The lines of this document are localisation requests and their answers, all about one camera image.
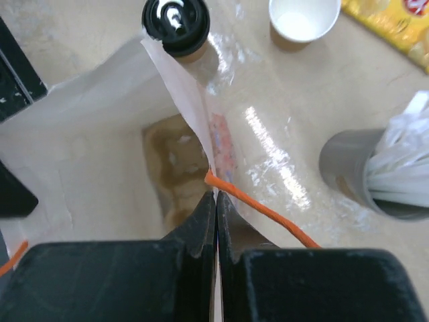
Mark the yellow Lays chips bag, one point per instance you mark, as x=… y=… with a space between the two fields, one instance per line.
x=402 y=23

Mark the brown paper takeout bag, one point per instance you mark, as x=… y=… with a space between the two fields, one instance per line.
x=79 y=150

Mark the black coffee cup lid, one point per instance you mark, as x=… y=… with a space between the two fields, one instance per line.
x=182 y=26

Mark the grey straw holder cup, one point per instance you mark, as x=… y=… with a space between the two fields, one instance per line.
x=343 y=164

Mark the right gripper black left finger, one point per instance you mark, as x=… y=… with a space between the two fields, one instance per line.
x=170 y=279

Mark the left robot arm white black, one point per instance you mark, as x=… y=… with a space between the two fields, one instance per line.
x=20 y=87

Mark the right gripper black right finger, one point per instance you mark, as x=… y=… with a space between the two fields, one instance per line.
x=262 y=282

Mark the brown paper cup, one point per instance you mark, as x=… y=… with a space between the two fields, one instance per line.
x=196 y=55
x=295 y=24

